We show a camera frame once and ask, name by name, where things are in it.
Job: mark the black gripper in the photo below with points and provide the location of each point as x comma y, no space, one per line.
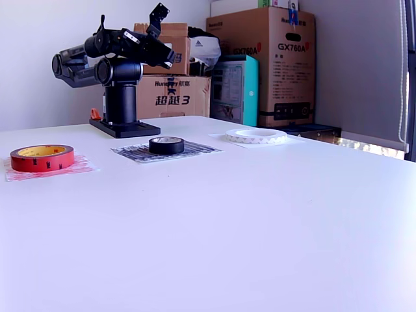
149,50

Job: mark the black tape roll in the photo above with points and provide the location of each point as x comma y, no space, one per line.
165,149

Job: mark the white tape roll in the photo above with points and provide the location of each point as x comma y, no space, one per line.
253,139

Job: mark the red tape roll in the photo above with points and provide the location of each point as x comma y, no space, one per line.
39,164

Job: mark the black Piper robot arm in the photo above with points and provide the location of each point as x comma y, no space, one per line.
122,97

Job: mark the blue tape strip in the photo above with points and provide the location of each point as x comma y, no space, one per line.
293,16

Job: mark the small labelled cardboard box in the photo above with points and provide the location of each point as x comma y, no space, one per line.
177,35

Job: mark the white adidas bag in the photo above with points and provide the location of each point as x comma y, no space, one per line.
204,47

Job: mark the Huntkey printed cardboard box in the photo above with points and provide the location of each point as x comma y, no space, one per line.
182,97

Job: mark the teal product box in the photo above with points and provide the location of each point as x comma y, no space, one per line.
250,94

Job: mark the orange clamp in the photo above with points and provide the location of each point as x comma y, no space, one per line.
95,114

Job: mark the black scribbled paper sheet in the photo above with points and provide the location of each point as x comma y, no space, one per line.
198,150

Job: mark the green white carton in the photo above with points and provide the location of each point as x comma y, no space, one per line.
265,3

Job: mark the large GX760A cardboard box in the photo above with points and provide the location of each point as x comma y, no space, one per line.
286,81

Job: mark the white printed carton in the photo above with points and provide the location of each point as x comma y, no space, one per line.
282,3

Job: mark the red scribbled paper sheet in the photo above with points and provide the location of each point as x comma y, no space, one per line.
81,167

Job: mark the plain white paper sheet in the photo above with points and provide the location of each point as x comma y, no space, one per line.
292,140

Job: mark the black box with trim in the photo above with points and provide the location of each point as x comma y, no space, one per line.
318,133

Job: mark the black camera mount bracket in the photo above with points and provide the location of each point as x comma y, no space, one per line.
155,19

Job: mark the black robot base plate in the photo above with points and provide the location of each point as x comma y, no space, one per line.
130,130

